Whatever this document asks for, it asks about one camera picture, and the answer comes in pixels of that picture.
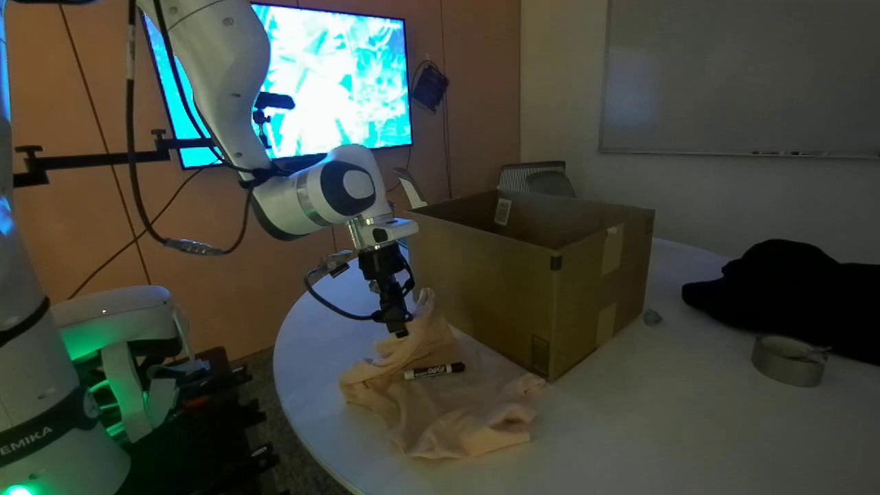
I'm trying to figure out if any black marker pen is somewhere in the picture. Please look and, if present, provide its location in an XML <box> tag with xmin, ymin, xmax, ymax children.
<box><xmin>400</xmin><ymin>360</ymin><xmax>466</xmax><ymax>386</ymax></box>

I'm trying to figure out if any white domed base housing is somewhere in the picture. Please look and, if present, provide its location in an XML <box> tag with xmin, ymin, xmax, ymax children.
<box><xmin>48</xmin><ymin>284</ymin><xmax>198</xmax><ymax>445</ymax></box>

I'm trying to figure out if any open cardboard box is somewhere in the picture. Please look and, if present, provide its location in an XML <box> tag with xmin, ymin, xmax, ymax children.
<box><xmin>403</xmin><ymin>188</ymin><xmax>656</xmax><ymax>386</ymax></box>

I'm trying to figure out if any black wall device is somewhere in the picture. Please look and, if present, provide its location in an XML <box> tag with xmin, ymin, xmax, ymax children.
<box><xmin>409</xmin><ymin>61</ymin><xmax>454</xmax><ymax>116</ymax></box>

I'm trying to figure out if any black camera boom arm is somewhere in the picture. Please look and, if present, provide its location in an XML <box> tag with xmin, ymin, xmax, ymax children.
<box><xmin>10</xmin><ymin>126</ymin><xmax>186</xmax><ymax>189</ymax></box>

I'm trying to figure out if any wall mounted monitor screen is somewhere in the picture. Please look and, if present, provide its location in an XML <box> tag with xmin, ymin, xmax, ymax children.
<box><xmin>140</xmin><ymin>0</ymin><xmax>418</xmax><ymax>173</ymax></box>

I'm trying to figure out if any grey chair backrest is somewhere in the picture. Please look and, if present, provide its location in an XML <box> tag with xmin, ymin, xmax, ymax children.
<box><xmin>492</xmin><ymin>160</ymin><xmax>578</xmax><ymax>200</ymax></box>

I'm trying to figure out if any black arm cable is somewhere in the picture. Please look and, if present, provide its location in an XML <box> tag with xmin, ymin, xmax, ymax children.
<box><xmin>120</xmin><ymin>0</ymin><xmax>389</xmax><ymax>324</ymax></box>

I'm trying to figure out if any peach cloth shirt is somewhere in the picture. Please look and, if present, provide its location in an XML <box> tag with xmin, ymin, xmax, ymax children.
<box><xmin>338</xmin><ymin>290</ymin><xmax>549</xmax><ymax>464</ymax></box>

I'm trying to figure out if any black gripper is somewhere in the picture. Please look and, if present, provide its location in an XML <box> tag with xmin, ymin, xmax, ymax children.
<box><xmin>356</xmin><ymin>241</ymin><xmax>415</xmax><ymax>340</ymax></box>

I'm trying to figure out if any wall whiteboard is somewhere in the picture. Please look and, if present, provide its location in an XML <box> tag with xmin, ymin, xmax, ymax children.
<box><xmin>597</xmin><ymin>0</ymin><xmax>880</xmax><ymax>164</ymax></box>

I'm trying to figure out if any black robot cart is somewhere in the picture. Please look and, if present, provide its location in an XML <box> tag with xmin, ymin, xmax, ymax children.
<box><xmin>118</xmin><ymin>345</ymin><xmax>282</xmax><ymax>495</ymax></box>

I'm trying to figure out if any grey tape roll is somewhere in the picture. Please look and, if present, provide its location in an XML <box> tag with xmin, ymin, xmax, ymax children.
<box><xmin>748</xmin><ymin>334</ymin><xmax>832</xmax><ymax>390</ymax></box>

